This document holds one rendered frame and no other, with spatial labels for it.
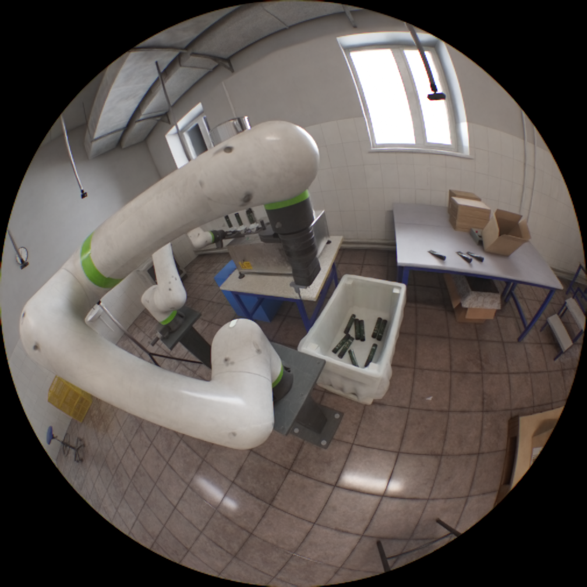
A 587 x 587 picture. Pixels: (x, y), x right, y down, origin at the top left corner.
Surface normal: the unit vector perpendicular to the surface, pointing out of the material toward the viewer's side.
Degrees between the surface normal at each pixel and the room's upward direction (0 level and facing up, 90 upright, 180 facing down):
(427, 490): 0
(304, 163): 100
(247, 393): 41
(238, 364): 22
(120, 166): 90
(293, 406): 0
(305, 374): 0
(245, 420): 48
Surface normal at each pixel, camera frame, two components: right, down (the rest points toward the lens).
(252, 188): 0.11, 0.89
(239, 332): -0.08, -0.76
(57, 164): 0.88, 0.09
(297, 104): -0.40, 0.68
